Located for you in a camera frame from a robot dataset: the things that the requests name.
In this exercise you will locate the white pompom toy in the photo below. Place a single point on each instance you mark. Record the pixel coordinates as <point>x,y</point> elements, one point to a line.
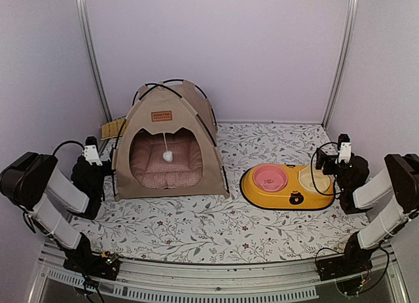
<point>168,156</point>

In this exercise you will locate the pink pet bowl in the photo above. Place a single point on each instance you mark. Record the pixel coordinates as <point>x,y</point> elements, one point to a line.
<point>270,177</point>

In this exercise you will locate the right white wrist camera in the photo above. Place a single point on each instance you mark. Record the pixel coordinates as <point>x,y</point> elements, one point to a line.
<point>344,149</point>

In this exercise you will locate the beige fabric pet tent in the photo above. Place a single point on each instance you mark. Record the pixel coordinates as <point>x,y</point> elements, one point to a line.
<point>170,146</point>

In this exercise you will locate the aluminium frame post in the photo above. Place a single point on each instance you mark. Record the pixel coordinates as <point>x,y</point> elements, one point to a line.
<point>91,53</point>
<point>341,63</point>

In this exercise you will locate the cream cat bowl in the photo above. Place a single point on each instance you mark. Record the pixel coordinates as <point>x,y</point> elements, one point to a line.
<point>313,180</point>

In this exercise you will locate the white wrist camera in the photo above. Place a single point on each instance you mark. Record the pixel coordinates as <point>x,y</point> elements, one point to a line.
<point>344,149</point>
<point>90,151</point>

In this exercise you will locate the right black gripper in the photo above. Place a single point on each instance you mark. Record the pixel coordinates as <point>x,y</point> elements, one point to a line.
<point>321,161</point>

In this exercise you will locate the pink checkered cushion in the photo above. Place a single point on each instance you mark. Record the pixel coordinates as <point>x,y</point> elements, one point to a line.
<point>150,169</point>

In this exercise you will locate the woven scratcher tray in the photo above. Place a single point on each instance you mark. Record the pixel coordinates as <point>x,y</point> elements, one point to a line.
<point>111,129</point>

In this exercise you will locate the black tent pole one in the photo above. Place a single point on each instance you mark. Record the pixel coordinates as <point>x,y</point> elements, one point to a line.
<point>196,126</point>

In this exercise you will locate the yellow double bowl stand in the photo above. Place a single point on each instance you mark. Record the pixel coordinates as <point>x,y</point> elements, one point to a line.
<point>292,197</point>

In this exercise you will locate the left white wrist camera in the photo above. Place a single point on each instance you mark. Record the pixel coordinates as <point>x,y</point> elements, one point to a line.
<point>90,151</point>

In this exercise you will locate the left aluminium frame post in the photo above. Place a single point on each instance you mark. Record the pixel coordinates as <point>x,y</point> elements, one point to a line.
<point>91,53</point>

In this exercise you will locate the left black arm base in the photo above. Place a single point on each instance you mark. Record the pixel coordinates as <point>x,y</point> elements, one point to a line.
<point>89,264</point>

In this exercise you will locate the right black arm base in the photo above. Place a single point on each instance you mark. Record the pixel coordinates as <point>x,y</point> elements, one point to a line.
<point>353,260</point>

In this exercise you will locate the right aluminium frame post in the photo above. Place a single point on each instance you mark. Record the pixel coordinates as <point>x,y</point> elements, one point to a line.
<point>341,63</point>

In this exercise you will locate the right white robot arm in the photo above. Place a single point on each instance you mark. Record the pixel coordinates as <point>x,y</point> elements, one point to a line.
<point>345,176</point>

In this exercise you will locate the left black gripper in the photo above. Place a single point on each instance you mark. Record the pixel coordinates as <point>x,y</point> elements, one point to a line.
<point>109,171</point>

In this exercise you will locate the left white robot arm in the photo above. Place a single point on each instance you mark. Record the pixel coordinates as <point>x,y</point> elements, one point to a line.
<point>33,179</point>

